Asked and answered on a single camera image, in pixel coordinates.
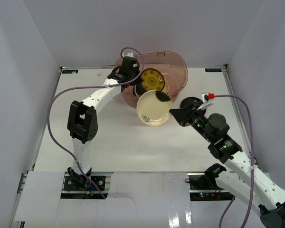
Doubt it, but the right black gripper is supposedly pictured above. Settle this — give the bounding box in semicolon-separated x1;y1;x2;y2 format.
169;104;213;143

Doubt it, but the brown yellow patterned plate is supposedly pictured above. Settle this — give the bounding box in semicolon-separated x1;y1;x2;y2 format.
139;68;169;94

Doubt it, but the cream plate with black mark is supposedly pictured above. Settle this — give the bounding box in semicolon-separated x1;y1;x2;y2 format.
136;90;173;126

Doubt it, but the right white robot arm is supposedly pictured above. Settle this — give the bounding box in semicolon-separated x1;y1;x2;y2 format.
169;108;285;228

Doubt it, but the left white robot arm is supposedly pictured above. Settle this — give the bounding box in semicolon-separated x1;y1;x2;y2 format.
67;56;140;190

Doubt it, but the pink translucent plastic bin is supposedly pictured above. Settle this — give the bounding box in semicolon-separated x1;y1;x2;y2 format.
122;51;188;108

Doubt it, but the glossy black plate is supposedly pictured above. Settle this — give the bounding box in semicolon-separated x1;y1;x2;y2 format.
180;96;206;115

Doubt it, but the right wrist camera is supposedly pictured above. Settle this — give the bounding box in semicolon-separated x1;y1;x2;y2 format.
201;93;215;105

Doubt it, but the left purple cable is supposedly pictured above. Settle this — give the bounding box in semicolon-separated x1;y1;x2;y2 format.
47;46;145;199

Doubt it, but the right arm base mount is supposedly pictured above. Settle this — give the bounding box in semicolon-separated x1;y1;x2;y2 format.
185;174;233;202

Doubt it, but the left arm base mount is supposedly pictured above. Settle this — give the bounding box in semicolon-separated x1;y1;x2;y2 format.
61;167;108;200

